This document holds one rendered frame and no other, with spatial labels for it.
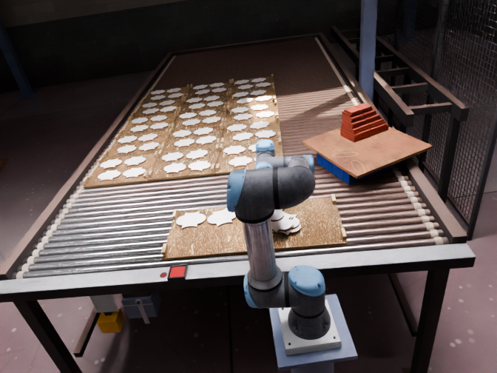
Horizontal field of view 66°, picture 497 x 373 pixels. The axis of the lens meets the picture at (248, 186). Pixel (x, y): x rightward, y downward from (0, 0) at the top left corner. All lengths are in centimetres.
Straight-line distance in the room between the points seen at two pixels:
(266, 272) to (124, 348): 168
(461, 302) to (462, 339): 28
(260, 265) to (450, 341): 165
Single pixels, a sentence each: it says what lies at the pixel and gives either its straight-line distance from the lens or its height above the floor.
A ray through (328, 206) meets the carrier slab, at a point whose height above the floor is 94.
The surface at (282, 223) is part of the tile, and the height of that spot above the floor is 99.
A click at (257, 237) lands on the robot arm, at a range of 112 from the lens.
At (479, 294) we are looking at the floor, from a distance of 293.
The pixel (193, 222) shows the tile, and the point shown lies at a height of 95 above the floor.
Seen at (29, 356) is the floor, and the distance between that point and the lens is 306.
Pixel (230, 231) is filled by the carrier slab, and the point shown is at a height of 94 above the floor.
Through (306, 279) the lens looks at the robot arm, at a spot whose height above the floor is 113.
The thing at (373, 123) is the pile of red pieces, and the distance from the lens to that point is 232.
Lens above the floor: 207
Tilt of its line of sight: 32 degrees down
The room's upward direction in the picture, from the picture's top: 9 degrees counter-clockwise
